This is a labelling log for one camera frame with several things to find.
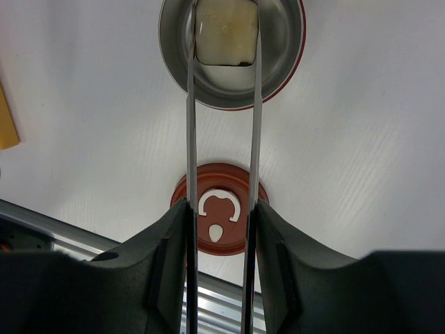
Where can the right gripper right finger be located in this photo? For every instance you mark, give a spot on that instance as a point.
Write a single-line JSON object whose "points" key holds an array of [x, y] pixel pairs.
{"points": [[307, 287]]}

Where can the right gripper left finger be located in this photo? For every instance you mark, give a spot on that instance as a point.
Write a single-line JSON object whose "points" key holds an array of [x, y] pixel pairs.
{"points": [[135, 286]]}

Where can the metal food tongs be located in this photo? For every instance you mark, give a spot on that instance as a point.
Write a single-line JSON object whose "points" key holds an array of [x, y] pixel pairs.
{"points": [[191, 191]]}

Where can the white tofu cube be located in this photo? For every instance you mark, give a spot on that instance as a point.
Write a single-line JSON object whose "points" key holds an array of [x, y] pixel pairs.
{"points": [[226, 32]]}

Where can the red lunch box lid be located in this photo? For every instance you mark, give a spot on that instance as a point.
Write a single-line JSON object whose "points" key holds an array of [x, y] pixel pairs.
{"points": [[222, 193]]}

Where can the steel lunch box bowl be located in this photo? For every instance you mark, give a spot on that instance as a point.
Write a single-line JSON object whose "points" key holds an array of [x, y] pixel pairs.
{"points": [[283, 27]]}

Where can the yellow wooden block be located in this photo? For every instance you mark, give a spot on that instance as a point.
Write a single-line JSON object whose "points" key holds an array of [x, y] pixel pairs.
{"points": [[9, 136]]}

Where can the aluminium front rail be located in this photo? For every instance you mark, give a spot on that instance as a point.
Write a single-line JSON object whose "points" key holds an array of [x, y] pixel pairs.
{"points": [[218, 304]]}

